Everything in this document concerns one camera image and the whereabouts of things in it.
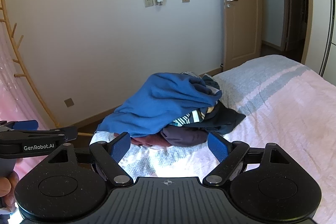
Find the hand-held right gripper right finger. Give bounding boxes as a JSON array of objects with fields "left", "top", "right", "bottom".
[{"left": 203, "top": 132, "right": 292, "bottom": 186}]

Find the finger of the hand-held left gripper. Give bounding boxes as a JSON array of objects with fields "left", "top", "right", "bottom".
[
  {"left": 16, "top": 126, "right": 79, "bottom": 141},
  {"left": 0, "top": 120, "right": 39, "bottom": 133}
]

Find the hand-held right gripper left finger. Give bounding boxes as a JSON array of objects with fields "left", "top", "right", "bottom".
[{"left": 47, "top": 132, "right": 134, "bottom": 186}]

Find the dark navy garment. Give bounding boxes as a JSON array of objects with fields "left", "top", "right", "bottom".
[{"left": 188, "top": 102, "right": 246, "bottom": 136}]

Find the blue garment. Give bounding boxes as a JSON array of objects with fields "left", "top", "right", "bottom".
[{"left": 96, "top": 72, "right": 223, "bottom": 138}]

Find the person's left hand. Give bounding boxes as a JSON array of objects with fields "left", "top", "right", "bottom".
[{"left": 0, "top": 173, "right": 20, "bottom": 212}]

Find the maroon garment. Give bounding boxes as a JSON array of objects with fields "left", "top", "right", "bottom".
[{"left": 130, "top": 133, "right": 172, "bottom": 148}]

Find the wooden coat rack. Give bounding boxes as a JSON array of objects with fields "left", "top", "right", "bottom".
[{"left": 0, "top": 0, "right": 91, "bottom": 137}]

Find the dark purple grey garment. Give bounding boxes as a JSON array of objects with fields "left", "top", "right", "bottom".
[{"left": 161, "top": 125, "right": 211, "bottom": 147}]

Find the striped garment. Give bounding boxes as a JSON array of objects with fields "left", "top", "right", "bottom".
[{"left": 169, "top": 106, "right": 211, "bottom": 127}]

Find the bed with pink cover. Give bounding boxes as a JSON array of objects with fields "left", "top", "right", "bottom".
[{"left": 91, "top": 54, "right": 336, "bottom": 222}]

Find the teal garment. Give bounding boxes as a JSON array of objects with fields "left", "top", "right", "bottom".
[{"left": 201, "top": 74, "right": 221, "bottom": 94}]

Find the light wooden door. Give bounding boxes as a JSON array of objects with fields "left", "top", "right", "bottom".
[{"left": 218, "top": 0, "right": 263, "bottom": 68}]

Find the white wardrobe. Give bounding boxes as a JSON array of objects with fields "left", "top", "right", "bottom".
[{"left": 318, "top": 0, "right": 336, "bottom": 83}]

